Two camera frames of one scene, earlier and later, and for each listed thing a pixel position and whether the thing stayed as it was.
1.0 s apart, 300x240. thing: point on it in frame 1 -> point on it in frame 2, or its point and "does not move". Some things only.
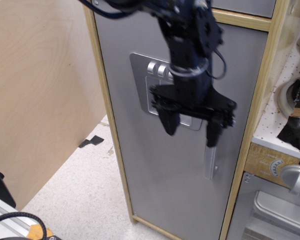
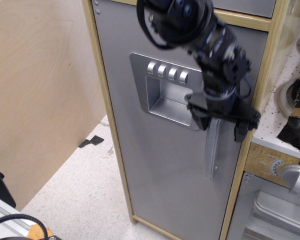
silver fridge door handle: [210, 159] does not move
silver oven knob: [296, 179] does not move
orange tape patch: [36, 232] does not move
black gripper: [193, 93] -> [223, 102]
